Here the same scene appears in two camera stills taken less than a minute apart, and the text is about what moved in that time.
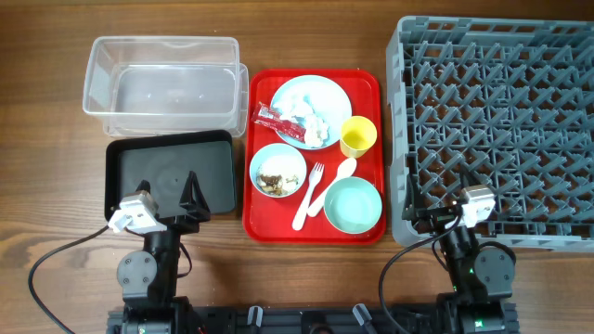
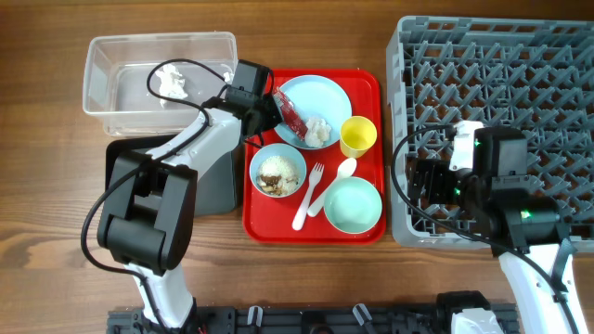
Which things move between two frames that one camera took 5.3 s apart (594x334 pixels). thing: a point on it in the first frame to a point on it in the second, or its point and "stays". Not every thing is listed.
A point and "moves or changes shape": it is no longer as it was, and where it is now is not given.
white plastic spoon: [344, 168] stays
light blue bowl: [277, 170] stays
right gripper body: [439, 216] to [422, 181]
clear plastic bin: [167, 83] stays
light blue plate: [328, 99] stays
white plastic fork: [316, 173] stays
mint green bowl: [353, 205] stays
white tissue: [316, 131] stays
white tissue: [295, 105] to [172, 82]
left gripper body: [183, 224] to [269, 111]
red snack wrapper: [266, 116] moves or changes shape
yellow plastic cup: [357, 134] stays
